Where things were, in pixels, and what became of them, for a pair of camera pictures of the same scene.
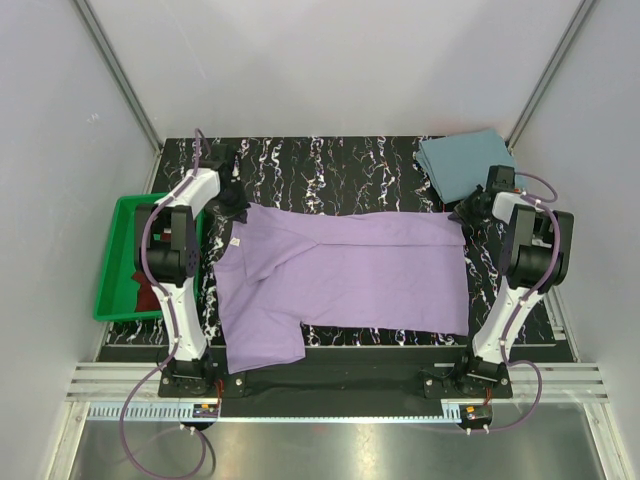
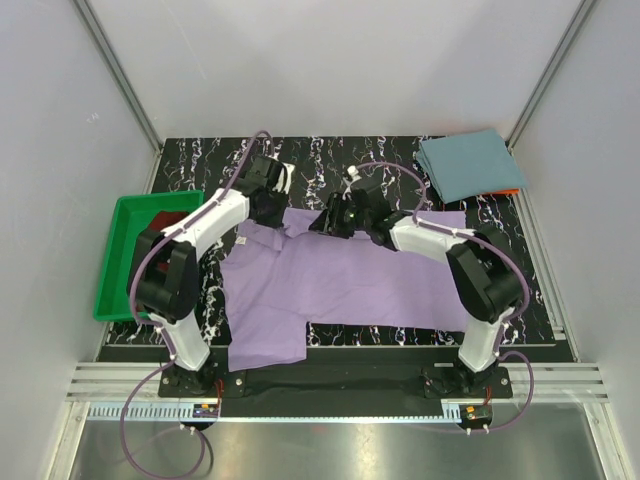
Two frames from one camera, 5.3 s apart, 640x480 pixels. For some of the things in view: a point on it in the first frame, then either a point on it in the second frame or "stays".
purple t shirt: (376, 271) stays
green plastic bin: (117, 290) stays
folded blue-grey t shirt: (458, 163) stays
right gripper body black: (468, 211) to (343, 217)
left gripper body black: (232, 202) to (277, 204)
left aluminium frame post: (121, 72) stays
